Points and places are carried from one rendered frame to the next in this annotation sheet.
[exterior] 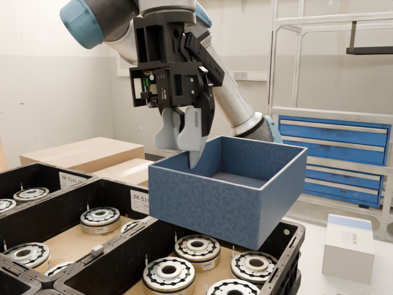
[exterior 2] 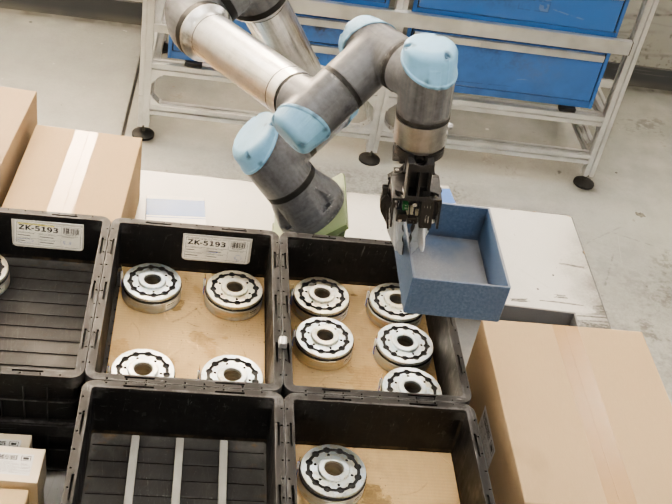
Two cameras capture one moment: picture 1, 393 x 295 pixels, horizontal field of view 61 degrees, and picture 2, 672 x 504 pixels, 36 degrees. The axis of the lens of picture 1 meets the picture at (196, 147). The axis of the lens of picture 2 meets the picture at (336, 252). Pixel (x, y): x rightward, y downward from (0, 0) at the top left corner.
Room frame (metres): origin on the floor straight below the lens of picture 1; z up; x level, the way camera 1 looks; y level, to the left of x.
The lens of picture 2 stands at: (-0.42, 0.92, 2.08)
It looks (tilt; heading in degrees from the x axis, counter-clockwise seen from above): 38 degrees down; 319
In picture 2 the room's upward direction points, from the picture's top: 11 degrees clockwise
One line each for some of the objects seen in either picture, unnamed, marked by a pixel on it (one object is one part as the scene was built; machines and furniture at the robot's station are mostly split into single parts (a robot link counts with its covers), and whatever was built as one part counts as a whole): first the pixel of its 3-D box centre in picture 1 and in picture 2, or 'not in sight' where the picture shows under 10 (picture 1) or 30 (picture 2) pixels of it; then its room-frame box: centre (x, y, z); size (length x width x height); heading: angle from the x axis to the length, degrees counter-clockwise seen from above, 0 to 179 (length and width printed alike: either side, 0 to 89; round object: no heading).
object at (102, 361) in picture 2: (85, 238); (188, 324); (0.69, 0.26, 0.87); 0.40 x 0.30 x 0.11; 150
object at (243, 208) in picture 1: (234, 179); (448, 258); (0.44, -0.05, 1.10); 0.20 x 0.15 x 0.07; 149
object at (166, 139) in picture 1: (169, 139); (396, 236); (0.47, 0.04, 1.15); 0.06 x 0.03 x 0.09; 146
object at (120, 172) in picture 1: (131, 191); (75, 203); (1.18, 0.25, 0.78); 0.30 x 0.22 x 0.16; 146
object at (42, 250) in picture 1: (23, 256); (142, 371); (0.63, 0.37, 0.86); 0.10 x 0.10 x 0.01
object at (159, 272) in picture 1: (168, 270); (324, 335); (0.57, 0.05, 0.86); 0.05 x 0.05 x 0.01
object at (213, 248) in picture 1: (197, 246); (321, 295); (0.66, 0.00, 0.86); 0.10 x 0.10 x 0.01
